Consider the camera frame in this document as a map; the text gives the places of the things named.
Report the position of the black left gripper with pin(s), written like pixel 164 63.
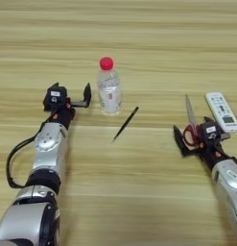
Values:
pixel 64 117

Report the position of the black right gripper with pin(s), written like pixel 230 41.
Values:
pixel 212 153

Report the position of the white remote control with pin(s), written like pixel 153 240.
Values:
pixel 223 112

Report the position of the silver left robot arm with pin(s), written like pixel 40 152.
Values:
pixel 48 150

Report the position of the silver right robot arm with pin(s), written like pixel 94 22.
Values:
pixel 230 182

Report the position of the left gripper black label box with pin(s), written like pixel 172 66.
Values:
pixel 55 99

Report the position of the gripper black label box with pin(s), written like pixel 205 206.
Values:
pixel 212 131
pixel 55 99

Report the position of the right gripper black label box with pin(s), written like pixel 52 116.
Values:
pixel 212 131

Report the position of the clear bottle with red cap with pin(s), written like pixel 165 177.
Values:
pixel 108 93

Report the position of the black pen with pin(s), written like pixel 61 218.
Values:
pixel 125 123

